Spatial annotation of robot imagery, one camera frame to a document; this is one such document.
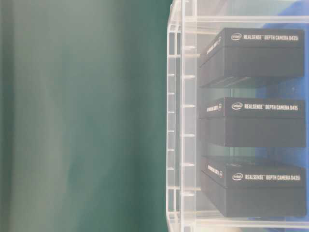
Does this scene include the black realsense box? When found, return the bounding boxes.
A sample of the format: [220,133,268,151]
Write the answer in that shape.
[198,97,306,147]
[199,156,307,218]
[197,28,305,88]

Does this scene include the green table cloth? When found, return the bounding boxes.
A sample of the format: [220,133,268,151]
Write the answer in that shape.
[0,0,171,232]

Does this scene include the clear plastic storage bin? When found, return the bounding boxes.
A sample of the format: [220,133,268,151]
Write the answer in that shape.
[166,0,309,232]

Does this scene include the blue cloth bin liner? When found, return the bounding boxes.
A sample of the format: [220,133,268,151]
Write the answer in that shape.
[251,21,309,232]

